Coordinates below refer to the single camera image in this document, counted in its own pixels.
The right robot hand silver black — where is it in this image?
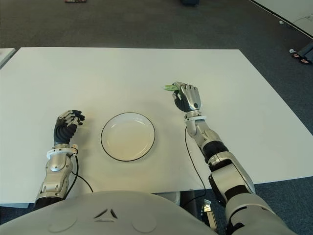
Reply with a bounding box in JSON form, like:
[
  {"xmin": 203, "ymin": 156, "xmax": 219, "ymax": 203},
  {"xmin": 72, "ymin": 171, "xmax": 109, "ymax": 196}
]
[{"xmin": 172, "ymin": 81, "xmax": 202, "ymax": 114}]

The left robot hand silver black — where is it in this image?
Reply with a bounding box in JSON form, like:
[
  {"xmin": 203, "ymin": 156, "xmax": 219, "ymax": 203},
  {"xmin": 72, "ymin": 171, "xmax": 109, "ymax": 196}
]
[{"xmin": 53, "ymin": 110, "xmax": 87, "ymax": 145}]

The white plate black rim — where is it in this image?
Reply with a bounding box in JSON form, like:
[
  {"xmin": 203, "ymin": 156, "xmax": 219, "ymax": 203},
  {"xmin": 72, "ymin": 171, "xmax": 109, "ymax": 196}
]
[{"xmin": 100, "ymin": 112, "xmax": 156, "ymax": 162}]

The white side table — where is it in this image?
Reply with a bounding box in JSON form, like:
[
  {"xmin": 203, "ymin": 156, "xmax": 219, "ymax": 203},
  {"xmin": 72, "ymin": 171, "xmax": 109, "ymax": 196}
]
[{"xmin": 0, "ymin": 47, "xmax": 16, "ymax": 70}]

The grey robot torso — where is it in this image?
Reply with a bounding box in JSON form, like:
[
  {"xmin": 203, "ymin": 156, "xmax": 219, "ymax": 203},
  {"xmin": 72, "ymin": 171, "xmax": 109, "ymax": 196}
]
[{"xmin": 0, "ymin": 190, "xmax": 219, "ymax": 235}]

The black cylinder under table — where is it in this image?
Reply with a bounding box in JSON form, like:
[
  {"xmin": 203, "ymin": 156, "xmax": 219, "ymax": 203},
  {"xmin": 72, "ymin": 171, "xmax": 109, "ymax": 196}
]
[{"xmin": 180, "ymin": 190, "xmax": 198, "ymax": 217}]

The silver black device under table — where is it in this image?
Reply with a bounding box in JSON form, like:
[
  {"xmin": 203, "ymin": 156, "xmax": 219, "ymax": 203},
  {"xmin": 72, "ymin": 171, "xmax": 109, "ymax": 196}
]
[{"xmin": 200, "ymin": 198, "xmax": 218, "ymax": 232}]

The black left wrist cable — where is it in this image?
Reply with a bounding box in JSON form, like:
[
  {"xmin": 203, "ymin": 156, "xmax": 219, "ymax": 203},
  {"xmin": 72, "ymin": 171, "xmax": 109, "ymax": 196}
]
[{"xmin": 63, "ymin": 153, "xmax": 94, "ymax": 193}]

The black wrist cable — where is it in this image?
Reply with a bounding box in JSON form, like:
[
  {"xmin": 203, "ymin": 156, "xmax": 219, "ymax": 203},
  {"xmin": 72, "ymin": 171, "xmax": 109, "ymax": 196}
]
[
  {"xmin": 180, "ymin": 128, "xmax": 207, "ymax": 209},
  {"xmin": 63, "ymin": 153, "xmax": 94, "ymax": 193}
]

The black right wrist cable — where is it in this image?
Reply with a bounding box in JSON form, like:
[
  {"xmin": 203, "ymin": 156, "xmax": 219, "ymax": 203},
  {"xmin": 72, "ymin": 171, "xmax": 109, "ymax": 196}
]
[{"xmin": 180, "ymin": 128, "xmax": 207, "ymax": 209}]

